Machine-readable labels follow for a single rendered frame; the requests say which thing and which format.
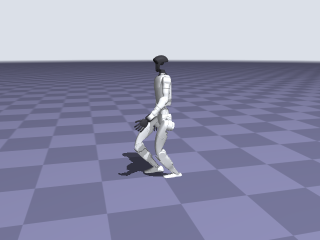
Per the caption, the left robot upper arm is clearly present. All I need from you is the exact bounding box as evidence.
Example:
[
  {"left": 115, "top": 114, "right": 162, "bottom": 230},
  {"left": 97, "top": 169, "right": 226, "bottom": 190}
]
[{"left": 160, "top": 76, "right": 171, "bottom": 105}]

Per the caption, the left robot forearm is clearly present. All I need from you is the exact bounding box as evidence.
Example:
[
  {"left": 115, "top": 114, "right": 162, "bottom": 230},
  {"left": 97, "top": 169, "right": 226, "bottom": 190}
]
[{"left": 147, "top": 97, "right": 167, "bottom": 121}]

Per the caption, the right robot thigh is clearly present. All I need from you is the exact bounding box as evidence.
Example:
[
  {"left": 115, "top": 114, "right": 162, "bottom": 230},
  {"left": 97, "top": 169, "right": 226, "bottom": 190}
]
[{"left": 134, "top": 116, "right": 160, "bottom": 151}]

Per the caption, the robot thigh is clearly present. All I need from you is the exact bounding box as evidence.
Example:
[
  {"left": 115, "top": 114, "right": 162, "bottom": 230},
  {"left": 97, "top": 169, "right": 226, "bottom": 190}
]
[
  {"left": 134, "top": 116, "right": 160, "bottom": 151},
  {"left": 154, "top": 118, "right": 175, "bottom": 158}
]

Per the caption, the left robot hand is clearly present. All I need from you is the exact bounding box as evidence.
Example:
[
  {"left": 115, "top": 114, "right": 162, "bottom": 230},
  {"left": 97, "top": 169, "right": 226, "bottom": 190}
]
[{"left": 134, "top": 114, "right": 154, "bottom": 133}]

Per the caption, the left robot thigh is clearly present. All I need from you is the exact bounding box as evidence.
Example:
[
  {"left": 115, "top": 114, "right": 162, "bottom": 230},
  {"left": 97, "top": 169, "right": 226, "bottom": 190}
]
[{"left": 154, "top": 118, "right": 175, "bottom": 158}]

